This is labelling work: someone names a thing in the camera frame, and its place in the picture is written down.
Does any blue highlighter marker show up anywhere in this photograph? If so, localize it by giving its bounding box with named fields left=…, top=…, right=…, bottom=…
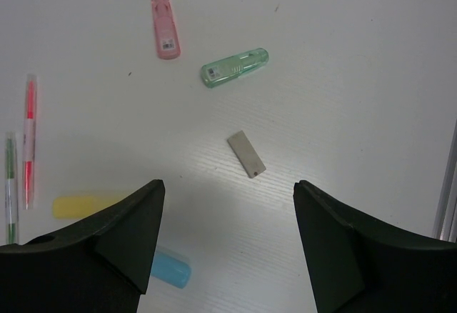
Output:
left=151, top=251, right=192, bottom=289

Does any green correction tape dispenser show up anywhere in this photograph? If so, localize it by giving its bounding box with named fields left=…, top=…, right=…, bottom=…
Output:
left=200, top=48, right=269, bottom=89

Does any yellow highlighter marker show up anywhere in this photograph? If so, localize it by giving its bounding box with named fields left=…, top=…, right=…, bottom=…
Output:
left=52, top=195, right=124, bottom=219

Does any red pen in wrapper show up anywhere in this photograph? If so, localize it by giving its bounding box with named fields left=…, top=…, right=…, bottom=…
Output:
left=22, top=74, right=37, bottom=209

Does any aluminium table edge rail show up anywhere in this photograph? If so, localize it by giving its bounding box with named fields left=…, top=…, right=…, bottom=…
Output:
left=433, top=128, right=456, bottom=243

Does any pink correction tape dispenser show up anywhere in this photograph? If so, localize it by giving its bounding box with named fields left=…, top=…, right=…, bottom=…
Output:
left=151, top=0, right=181, bottom=59

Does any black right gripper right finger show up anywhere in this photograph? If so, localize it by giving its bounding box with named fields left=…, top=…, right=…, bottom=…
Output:
left=293, top=180, right=456, bottom=312

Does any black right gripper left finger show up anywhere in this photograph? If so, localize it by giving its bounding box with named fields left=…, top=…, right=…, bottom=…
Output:
left=1, top=179, right=165, bottom=312

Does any grey rectangular eraser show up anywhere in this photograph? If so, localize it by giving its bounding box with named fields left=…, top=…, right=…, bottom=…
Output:
left=227, top=131, right=266, bottom=179

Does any green pen in wrapper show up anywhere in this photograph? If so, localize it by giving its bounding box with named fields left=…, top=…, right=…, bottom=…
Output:
left=5, top=132, right=19, bottom=244

